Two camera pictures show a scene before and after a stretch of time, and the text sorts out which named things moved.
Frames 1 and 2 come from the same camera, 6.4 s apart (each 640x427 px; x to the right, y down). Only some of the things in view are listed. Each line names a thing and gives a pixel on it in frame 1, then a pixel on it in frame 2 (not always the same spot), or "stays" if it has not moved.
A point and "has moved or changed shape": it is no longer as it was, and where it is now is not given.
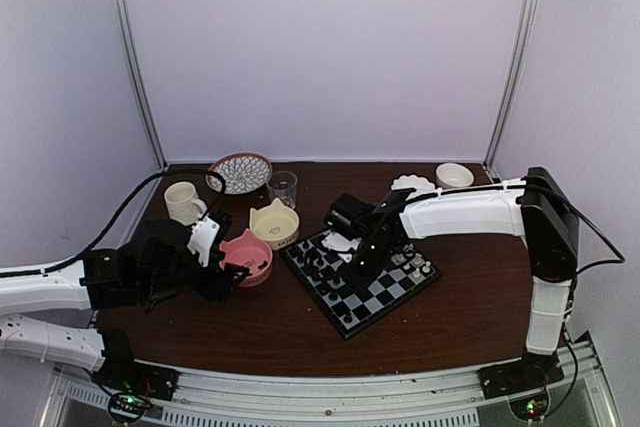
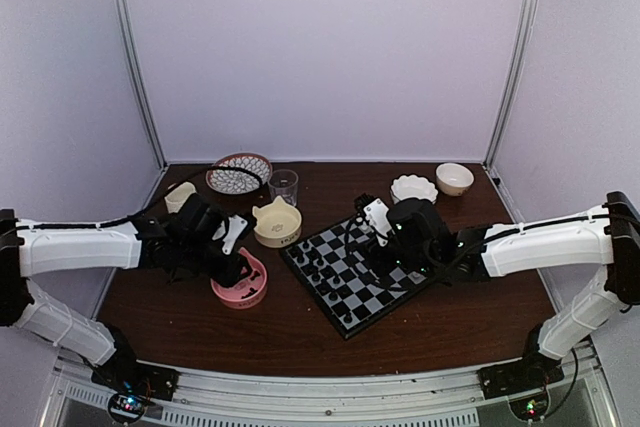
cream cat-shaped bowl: [276, 223] stays
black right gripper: [357, 281] -> [379, 267]
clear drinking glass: [282, 185] stays
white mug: [185, 206] stays
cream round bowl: [454, 175] stays
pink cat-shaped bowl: [252, 252] has moved or changed shape
